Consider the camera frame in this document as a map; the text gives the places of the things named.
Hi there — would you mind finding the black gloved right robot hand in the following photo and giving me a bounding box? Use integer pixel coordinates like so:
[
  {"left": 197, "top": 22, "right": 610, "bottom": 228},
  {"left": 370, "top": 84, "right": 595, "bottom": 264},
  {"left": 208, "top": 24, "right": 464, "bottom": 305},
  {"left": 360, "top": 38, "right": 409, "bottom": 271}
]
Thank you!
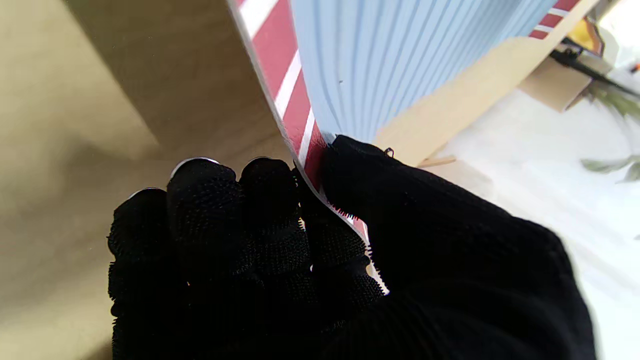
[{"left": 106, "top": 134, "right": 599, "bottom": 360}]

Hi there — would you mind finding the blue striped mouse pad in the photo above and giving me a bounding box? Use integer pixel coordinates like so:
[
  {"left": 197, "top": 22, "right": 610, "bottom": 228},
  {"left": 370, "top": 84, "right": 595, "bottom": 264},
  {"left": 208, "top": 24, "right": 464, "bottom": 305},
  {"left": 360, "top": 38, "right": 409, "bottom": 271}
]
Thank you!
[{"left": 226, "top": 0, "right": 585, "bottom": 293}]

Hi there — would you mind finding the green plant in beige pot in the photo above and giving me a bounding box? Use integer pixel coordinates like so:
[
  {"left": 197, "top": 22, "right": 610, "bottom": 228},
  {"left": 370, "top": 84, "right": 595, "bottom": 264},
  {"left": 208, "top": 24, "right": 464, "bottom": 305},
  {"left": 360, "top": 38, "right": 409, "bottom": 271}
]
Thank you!
[{"left": 579, "top": 82, "right": 640, "bottom": 185}]

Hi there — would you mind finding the black tripod stand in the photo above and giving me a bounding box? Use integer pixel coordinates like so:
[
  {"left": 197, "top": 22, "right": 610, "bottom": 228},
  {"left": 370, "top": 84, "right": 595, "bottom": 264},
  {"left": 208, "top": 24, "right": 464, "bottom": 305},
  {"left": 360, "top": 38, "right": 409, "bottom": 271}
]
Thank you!
[{"left": 549, "top": 47, "right": 640, "bottom": 99}]

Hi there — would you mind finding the yellow object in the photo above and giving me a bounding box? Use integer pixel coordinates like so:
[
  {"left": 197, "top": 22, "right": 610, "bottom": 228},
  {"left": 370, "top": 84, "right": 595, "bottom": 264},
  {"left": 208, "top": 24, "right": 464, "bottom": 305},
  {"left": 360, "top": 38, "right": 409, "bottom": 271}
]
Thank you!
[{"left": 569, "top": 16, "right": 607, "bottom": 55}]

